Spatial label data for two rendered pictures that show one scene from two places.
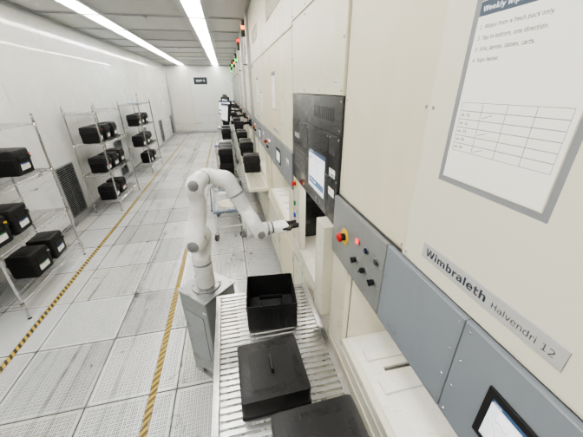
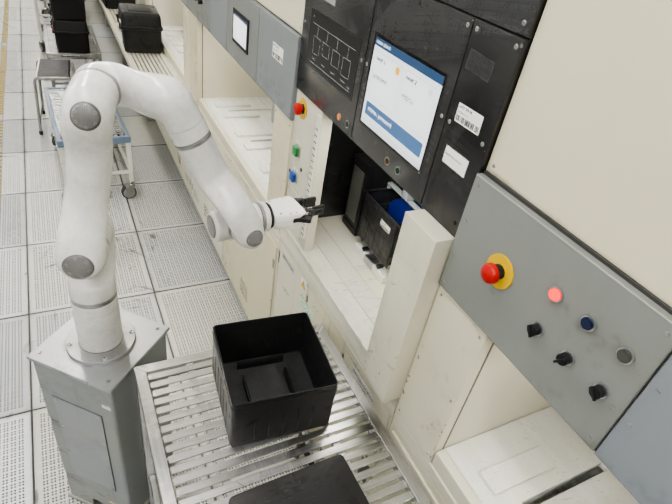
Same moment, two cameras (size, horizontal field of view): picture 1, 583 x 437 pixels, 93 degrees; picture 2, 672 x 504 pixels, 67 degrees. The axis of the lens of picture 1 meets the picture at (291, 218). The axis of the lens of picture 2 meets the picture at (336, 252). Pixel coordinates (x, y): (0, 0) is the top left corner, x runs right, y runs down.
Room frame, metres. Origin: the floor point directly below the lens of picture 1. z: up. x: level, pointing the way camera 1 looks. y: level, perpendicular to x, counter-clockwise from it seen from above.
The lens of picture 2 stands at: (0.37, 0.34, 1.96)
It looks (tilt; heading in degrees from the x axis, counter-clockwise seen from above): 36 degrees down; 340
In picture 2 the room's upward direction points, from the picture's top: 11 degrees clockwise
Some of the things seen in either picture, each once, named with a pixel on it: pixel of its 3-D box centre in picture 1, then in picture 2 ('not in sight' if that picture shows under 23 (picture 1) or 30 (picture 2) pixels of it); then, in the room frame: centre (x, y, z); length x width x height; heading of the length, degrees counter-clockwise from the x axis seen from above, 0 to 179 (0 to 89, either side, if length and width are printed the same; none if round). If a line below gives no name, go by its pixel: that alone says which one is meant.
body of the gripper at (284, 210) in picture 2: (278, 226); (281, 212); (1.57, 0.08, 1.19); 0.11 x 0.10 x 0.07; 109
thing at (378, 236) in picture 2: not in sight; (402, 218); (1.73, -0.38, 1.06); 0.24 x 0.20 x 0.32; 12
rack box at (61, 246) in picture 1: (47, 244); not in sight; (2.89, 2.93, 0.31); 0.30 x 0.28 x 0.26; 16
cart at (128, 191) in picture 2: (229, 211); (91, 140); (3.98, 0.97, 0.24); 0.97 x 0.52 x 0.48; 15
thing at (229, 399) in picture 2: (271, 300); (271, 374); (1.28, 0.13, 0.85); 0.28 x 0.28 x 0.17; 7
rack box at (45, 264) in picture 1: (30, 261); not in sight; (2.55, 2.84, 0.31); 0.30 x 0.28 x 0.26; 8
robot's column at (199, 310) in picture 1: (213, 326); (114, 418); (1.54, 0.59, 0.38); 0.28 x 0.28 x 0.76; 57
